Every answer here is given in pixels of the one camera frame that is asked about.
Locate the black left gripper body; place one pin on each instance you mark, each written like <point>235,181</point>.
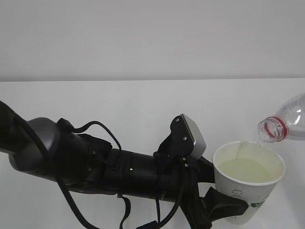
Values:
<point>192,205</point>

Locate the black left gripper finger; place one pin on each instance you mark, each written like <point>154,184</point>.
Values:
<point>206,171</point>
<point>219,206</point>

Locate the white paper cup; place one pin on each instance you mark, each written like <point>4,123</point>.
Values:
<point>248,171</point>

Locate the clear water bottle red label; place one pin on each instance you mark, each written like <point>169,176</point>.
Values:
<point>288,123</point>

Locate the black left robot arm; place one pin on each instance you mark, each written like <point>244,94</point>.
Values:
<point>81,163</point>

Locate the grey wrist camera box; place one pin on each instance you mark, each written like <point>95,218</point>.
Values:
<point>186,139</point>

